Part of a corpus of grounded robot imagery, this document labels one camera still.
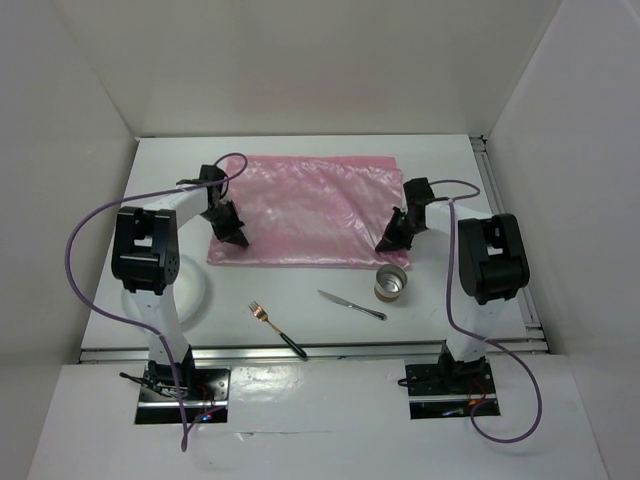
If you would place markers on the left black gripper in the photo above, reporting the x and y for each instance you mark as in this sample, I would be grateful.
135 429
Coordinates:
231 233

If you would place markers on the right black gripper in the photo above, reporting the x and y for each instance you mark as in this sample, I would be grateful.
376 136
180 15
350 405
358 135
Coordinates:
391 240

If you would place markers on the metal cup with gold band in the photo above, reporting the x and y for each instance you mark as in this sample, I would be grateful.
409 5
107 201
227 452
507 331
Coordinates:
390 281

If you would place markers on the pink satin placemat cloth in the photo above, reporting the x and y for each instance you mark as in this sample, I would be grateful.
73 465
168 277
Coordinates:
311 211

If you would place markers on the white ceramic bowl plate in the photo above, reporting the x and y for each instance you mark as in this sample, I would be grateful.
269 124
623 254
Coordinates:
189 290

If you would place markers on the silver table knife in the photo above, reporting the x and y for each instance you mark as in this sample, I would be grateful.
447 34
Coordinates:
347 304

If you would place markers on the gold fork black handle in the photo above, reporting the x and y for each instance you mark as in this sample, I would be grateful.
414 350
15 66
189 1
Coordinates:
260 314

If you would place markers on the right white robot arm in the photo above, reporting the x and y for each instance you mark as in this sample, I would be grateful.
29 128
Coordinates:
487 267

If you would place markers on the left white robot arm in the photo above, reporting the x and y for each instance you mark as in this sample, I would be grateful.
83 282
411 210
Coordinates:
146 259

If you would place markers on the aluminium right side rail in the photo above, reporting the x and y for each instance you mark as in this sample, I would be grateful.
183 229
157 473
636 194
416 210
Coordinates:
497 195

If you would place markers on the aluminium rail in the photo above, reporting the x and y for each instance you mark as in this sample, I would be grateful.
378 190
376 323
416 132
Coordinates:
535 342
497 195

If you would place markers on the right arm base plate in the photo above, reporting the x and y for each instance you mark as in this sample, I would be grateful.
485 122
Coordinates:
442 391

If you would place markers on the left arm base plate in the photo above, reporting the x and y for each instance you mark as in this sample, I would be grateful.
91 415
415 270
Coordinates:
205 402

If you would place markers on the aluminium front rail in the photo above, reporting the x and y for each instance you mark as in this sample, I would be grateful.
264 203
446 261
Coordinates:
535 342

